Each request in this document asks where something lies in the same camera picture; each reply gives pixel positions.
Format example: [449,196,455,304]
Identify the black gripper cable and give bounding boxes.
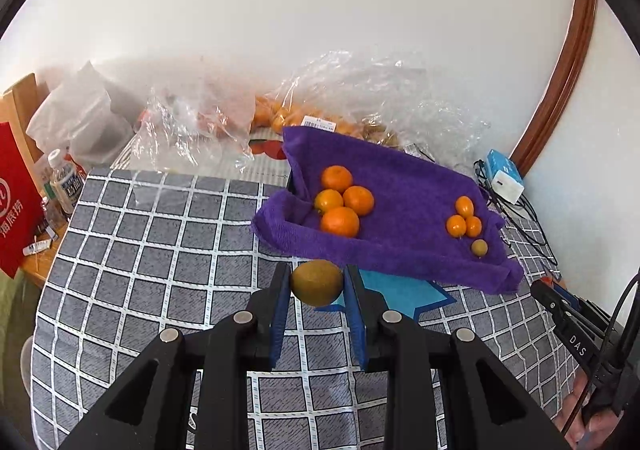
[597,267,640,383]

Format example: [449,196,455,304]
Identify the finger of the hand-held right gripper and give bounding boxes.
[530,277,576,328]

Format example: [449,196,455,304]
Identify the grey checked tablecloth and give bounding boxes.
[30,165,601,450]

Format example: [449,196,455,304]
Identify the crumpled clear plastic bag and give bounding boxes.
[131,82,257,177]

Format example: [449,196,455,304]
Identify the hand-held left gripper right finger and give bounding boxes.
[344,265,573,450]

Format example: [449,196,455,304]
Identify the white and blue charger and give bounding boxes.
[486,148,526,204]

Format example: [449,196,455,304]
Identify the large clear plastic bag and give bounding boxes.
[270,49,493,168]

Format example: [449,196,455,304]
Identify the pile of bagged oranges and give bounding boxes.
[250,95,401,148]

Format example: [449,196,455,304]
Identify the green cloth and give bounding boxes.
[0,272,48,431]

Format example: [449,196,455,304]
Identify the person's right hand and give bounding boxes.
[562,370,608,446]

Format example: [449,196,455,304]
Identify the purple towel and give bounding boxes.
[251,126,525,296]

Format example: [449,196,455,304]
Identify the brown wooden door frame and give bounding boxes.
[509,0,599,177]

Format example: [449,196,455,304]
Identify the black cables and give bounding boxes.
[471,159,563,281]

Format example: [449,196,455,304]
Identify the white plastic bag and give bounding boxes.
[25,60,147,167]

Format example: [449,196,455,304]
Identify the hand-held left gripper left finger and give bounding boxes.
[62,262,293,450]

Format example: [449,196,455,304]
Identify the red paper bag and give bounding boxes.
[0,121,47,279]

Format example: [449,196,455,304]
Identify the clear water bottle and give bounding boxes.
[47,148,85,217]

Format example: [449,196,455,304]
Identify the large orange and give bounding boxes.
[342,185,375,217]
[320,165,354,193]
[314,189,345,214]
[320,206,361,239]

